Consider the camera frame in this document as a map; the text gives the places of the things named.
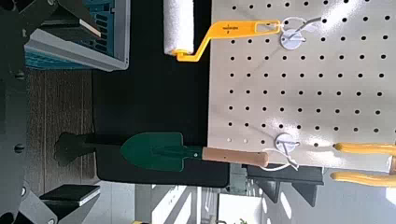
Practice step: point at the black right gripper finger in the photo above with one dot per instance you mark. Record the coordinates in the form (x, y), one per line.
(71, 194)
(71, 21)

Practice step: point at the blue crate with grey rim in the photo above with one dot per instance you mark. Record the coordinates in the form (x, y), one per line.
(116, 34)

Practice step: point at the yellow paint roller white sleeve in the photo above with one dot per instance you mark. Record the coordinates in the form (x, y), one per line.
(179, 25)

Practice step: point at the black stand foot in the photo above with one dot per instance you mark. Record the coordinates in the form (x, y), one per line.
(70, 149)

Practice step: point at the black base panel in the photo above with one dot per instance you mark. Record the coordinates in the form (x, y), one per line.
(149, 102)

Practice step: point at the white pegboard hook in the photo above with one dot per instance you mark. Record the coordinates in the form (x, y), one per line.
(292, 39)
(284, 142)

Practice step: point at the white pegboard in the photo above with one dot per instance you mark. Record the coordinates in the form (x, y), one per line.
(311, 93)

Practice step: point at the black stand bracket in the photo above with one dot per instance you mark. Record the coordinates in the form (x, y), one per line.
(280, 177)

